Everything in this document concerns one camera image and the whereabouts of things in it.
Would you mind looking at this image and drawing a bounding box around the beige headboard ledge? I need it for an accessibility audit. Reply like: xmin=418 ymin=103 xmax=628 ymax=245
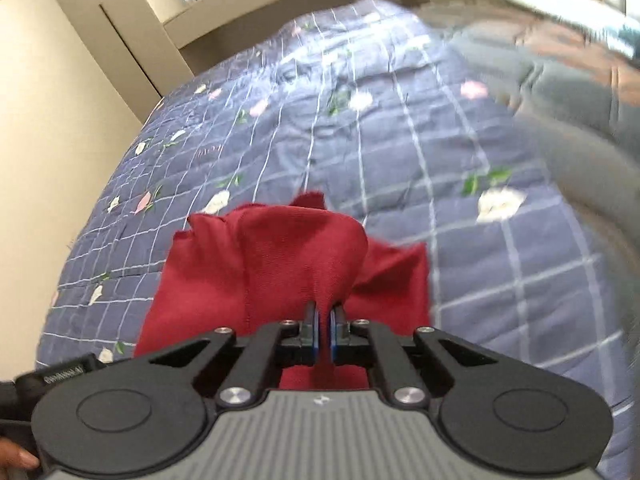
xmin=162 ymin=0 xmax=431 ymax=52

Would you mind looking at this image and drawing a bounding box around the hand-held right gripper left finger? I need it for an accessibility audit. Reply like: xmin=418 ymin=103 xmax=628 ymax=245
xmin=145 ymin=301 xmax=320 ymax=407

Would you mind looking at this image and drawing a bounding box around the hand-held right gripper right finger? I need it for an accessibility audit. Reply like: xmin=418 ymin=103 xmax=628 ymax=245
xmin=328 ymin=301 xmax=502 ymax=407

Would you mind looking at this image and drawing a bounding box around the person's left hand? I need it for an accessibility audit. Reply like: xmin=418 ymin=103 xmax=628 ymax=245
xmin=0 ymin=437 xmax=41 ymax=471

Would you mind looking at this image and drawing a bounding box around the beige wardrobe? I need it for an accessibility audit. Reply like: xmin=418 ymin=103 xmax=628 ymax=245
xmin=39 ymin=0 xmax=197 ymax=126

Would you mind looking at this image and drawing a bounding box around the red knitted small garment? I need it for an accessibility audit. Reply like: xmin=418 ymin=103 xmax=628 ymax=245
xmin=134 ymin=191 xmax=432 ymax=391

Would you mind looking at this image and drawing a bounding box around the blue checked floral quilt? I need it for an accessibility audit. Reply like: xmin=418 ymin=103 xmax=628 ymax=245
xmin=36 ymin=0 xmax=631 ymax=480

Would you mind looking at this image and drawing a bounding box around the grey cloth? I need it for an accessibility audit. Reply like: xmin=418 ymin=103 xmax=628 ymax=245
xmin=417 ymin=0 xmax=640 ymax=480

